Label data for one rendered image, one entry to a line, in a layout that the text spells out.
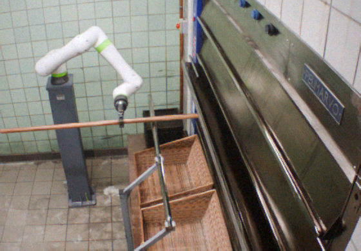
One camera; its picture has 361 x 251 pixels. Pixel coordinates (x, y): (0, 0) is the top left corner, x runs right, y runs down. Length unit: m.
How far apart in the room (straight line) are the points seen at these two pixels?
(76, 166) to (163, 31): 1.39
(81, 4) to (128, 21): 0.45
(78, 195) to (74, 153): 0.47
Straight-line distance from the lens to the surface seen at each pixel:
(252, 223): 1.45
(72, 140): 3.15
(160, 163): 2.06
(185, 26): 3.10
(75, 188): 3.46
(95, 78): 3.62
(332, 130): 1.01
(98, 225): 3.37
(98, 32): 2.59
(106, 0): 3.36
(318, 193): 1.07
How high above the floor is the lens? 2.47
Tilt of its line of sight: 32 degrees down
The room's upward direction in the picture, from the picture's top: straight up
